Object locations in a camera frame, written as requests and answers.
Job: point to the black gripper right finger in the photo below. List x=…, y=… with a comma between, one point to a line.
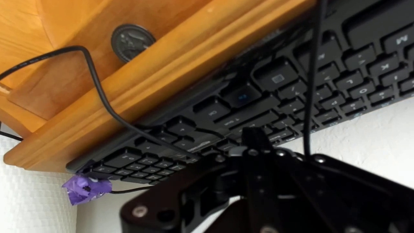
x=328, y=194

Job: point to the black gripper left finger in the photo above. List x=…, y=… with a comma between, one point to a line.
x=202, y=194

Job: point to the black computer keyboard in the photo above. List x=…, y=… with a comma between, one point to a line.
x=276, y=81

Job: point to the wooden roll-top desk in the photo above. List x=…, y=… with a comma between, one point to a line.
x=173, y=64

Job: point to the dark round desk knob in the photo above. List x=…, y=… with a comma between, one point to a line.
x=131, y=42

